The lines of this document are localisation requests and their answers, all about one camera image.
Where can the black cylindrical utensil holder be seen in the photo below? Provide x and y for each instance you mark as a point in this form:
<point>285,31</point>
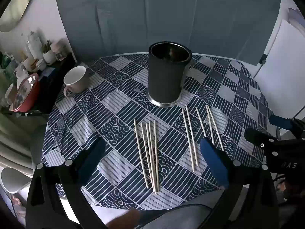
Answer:
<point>165,76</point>

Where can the white bottle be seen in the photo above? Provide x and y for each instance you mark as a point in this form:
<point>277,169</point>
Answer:
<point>34,45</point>

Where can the pale wooden chopstick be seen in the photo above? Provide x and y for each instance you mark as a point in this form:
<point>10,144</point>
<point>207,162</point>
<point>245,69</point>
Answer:
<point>145,148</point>
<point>152,155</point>
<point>156,152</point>
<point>191,136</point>
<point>188,140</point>
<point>140,152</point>
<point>149,145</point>
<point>210,124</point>
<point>215,128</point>
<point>200,121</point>

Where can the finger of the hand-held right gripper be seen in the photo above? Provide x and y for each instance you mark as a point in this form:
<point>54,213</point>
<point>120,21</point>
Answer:
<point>281,122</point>
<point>256,137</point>

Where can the white plant pot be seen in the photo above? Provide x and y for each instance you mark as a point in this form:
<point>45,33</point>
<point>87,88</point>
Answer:
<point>49,56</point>

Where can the pale curtain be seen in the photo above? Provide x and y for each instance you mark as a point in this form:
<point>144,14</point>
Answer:
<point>14,136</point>

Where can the white board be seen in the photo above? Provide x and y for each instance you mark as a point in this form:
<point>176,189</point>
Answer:
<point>283,59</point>

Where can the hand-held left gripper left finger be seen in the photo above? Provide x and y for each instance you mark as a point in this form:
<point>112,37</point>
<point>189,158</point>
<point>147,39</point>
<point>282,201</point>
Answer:
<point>91,163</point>

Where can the thin-framed eyeglasses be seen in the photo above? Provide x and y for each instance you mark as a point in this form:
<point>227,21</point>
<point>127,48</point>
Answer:
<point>62,133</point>

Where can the white stool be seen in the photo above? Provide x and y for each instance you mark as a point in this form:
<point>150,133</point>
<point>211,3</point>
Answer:
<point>13,180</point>

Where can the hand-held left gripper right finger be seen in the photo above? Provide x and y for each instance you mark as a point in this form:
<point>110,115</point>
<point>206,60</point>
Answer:
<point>214,165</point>

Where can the blue patterned tablecloth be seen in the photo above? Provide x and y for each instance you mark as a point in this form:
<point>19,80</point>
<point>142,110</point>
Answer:
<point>119,100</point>

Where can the oval wall mirror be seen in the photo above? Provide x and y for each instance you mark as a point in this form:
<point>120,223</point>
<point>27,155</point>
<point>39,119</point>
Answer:
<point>16,4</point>

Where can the pale jar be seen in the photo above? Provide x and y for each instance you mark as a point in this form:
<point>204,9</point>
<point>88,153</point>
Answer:
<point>59,50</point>

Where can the grey backdrop cloth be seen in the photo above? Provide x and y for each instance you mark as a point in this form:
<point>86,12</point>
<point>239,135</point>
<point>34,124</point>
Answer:
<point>166,12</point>

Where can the white ceramic mug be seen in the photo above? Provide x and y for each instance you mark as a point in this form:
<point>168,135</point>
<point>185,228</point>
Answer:
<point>76,80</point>

